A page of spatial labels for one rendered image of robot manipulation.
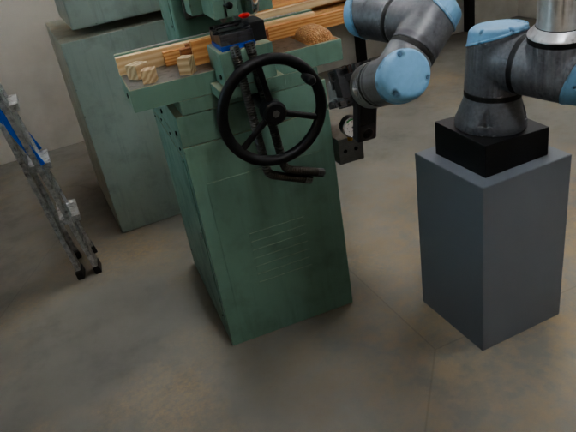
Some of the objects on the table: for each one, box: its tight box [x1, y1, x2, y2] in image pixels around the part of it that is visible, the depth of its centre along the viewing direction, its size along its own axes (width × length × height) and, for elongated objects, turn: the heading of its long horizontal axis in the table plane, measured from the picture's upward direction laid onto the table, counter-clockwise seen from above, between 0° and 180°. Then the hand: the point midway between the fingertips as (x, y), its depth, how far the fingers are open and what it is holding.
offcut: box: [141, 66, 159, 85], centre depth 161 cm, size 4×3×4 cm
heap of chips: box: [291, 23, 338, 45], centre depth 176 cm, size 9×14×4 cm, turn 36°
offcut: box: [177, 54, 197, 75], centre depth 162 cm, size 4×4×4 cm
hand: (336, 105), depth 142 cm, fingers closed
